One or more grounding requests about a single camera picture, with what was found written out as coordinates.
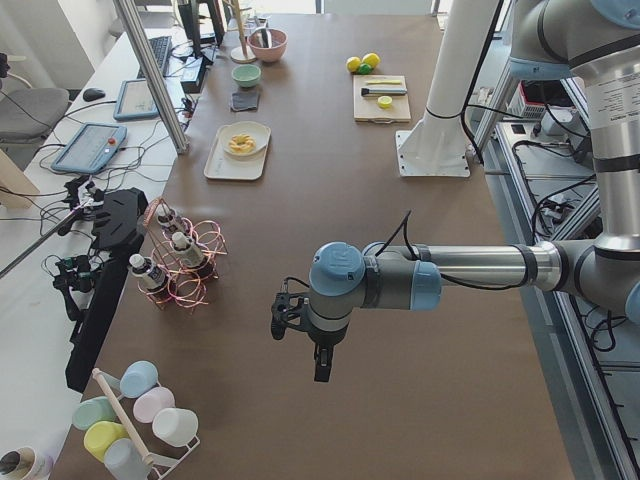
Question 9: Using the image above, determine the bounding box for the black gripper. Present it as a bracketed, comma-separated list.
[270, 292, 332, 383]

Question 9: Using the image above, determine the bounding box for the oolong tea bottle front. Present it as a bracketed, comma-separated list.
[129, 253, 169, 294]

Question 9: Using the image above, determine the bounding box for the oolong tea bottle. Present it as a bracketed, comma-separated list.
[171, 232, 206, 269]
[155, 203, 188, 236]
[129, 253, 169, 294]

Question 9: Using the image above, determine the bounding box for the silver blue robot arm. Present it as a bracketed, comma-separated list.
[271, 1, 639, 353]

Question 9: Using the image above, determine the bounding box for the oolong tea bottle middle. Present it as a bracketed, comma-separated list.
[171, 232, 206, 269]

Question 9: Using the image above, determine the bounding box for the oolong tea bottle back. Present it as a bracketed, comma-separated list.
[155, 203, 188, 236]

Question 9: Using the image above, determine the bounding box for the cream serving tray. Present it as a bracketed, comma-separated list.
[204, 121, 271, 181]

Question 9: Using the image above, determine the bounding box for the white plastic cup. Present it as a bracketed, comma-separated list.
[152, 407, 199, 447]

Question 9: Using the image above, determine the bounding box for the blue plastic cup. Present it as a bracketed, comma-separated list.
[120, 360, 159, 399]

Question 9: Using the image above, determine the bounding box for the pink plastic cup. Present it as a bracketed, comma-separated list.
[133, 386, 175, 423]

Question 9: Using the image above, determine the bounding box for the white round plate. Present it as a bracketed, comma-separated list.
[219, 121, 271, 160]

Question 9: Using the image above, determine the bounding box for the grey plastic cup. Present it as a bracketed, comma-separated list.
[104, 438, 151, 480]

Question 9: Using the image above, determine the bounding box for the yellow plastic cup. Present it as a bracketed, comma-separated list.
[83, 421, 129, 462]

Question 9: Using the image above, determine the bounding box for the green plastic cup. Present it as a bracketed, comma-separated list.
[72, 396, 117, 431]

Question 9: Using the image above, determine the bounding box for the wooden cutting board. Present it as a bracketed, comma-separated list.
[353, 75, 411, 123]

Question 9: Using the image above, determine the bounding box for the grey folded cloth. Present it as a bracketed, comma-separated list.
[230, 89, 260, 112]

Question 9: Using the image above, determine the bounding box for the half lemon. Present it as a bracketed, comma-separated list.
[377, 95, 393, 109]

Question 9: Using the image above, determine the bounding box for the black steel muddler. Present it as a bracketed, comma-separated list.
[360, 85, 407, 97]

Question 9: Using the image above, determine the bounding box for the yellow plastic knife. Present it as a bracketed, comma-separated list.
[365, 78, 402, 85]

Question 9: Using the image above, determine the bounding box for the green bowl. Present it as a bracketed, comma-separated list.
[231, 64, 262, 88]

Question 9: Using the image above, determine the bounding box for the green lime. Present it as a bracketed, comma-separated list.
[357, 63, 373, 75]

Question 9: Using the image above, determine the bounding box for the yellow lemon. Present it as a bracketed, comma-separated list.
[362, 52, 381, 69]
[346, 56, 362, 73]

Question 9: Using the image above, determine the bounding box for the near blue teach pendant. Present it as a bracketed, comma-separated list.
[51, 123, 127, 174]

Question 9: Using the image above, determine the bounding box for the blue teach pendant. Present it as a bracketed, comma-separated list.
[113, 79, 159, 121]
[51, 123, 127, 174]

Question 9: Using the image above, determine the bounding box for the black power box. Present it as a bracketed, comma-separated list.
[180, 57, 207, 94]

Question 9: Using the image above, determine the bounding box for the far blue teach pendant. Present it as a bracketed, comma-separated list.
[113, 79, 159, 121]

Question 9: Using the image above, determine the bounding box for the wooden mug tree stand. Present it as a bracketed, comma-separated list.
[226, 0, 257, 64]

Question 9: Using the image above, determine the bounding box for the pink ice bowl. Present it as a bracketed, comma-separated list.
[248, 28, 288, 63]

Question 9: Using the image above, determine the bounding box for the tape roll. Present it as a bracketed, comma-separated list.
[1, 447, 53, 480]

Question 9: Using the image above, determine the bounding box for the metal ice scoop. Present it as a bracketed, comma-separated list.
[255, 27, 272, 49]

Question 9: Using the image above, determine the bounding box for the black computer mouse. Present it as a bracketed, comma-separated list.
[82, 88, 106, 102]

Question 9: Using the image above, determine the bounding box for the black keyboard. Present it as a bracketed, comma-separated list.
[148, 36, 172, 77]

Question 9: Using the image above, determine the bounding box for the grey office chair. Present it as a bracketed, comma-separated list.
[1, 88, 69, 144]

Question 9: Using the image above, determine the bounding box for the copper wire bottle rack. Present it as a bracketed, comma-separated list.
[130, 197, 228, 311]

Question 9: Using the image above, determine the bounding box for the braided ring bread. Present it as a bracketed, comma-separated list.
[227, 134, 256, 156]

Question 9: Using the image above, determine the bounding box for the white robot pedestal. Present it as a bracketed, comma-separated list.
[396, 1, 502, 178]

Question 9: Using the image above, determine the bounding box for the aluminium frame post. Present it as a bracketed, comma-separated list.
[113, 0, 189, 154]

